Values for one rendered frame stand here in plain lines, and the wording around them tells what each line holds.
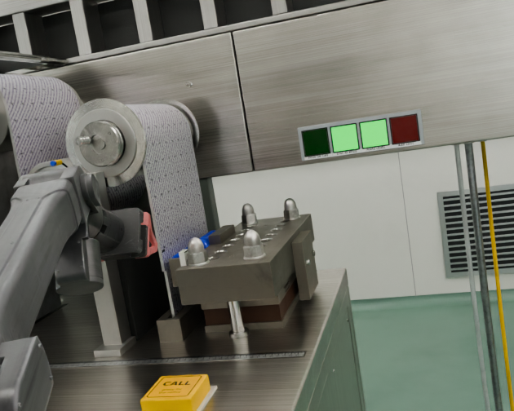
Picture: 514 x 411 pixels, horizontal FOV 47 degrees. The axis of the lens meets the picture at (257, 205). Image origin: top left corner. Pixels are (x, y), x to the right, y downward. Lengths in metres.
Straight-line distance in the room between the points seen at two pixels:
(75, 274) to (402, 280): 3.11
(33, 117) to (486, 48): 0.86
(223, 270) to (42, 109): 0.49
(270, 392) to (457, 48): 0.75
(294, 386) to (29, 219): 0.40
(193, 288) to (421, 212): 2.75
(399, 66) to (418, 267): 2.56
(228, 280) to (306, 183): 2.72
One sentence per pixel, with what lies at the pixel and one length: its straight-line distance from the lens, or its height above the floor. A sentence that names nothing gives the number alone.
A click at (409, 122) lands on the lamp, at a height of 1.20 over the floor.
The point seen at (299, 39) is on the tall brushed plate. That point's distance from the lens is 1.25.
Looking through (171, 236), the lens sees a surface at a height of 1.07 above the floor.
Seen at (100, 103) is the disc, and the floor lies 1.31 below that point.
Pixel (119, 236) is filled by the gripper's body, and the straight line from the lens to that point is 0.84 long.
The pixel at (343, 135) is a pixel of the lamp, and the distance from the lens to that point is 1.22.
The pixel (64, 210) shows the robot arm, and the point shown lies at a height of 1.19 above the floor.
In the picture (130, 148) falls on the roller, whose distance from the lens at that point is 0.99.
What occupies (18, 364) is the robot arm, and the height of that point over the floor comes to 1.12.
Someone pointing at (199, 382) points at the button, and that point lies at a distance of 0.80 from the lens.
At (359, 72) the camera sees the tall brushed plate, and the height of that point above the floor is 1.31.
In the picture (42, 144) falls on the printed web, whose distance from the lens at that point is 1.18.
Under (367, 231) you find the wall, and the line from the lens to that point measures 3.65.
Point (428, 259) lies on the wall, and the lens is 3.68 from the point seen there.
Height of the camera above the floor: 1.24
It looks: 8 degrees down
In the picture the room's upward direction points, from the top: 9 degrees counter-clockwise
